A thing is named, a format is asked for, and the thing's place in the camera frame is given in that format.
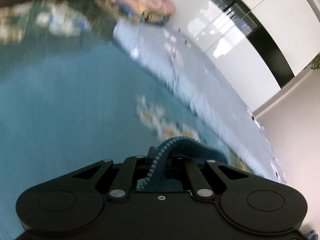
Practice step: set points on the white glossy wardrobe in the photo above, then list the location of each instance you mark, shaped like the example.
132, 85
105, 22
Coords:
258, 45

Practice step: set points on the colourful folded cartoon blanket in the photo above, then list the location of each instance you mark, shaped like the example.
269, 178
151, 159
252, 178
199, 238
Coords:
144, 11

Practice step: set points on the light blue floral quilt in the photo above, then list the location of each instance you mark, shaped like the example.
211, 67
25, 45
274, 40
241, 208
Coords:
192, 77

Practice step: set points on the green plant wall decal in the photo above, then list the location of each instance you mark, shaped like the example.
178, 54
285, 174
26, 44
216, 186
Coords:
314, 64

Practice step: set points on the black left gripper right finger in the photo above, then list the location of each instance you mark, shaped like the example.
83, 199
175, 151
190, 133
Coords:
248, 201

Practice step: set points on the blue fleece zip jacket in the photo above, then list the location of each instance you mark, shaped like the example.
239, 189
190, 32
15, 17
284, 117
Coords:
167, 170

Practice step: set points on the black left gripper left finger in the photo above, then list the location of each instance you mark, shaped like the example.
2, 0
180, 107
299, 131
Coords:
76, 199

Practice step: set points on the teal floral bedspread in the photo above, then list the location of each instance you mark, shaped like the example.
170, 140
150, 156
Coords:
70, 98

